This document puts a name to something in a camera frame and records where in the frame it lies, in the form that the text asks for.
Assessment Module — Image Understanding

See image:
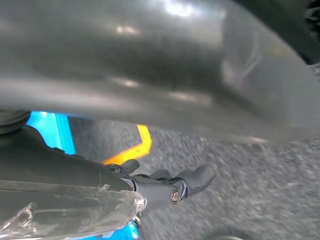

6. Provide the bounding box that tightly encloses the blue metal shelf rack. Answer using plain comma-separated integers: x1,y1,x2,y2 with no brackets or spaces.
26,110,140,240

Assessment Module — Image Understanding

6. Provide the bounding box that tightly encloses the yellow tape floor square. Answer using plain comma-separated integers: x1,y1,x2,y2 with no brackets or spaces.
102,124,153,166

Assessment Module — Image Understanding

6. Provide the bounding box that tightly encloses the clear plastic camera cover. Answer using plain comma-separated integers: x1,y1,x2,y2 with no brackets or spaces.
0,190,147,240

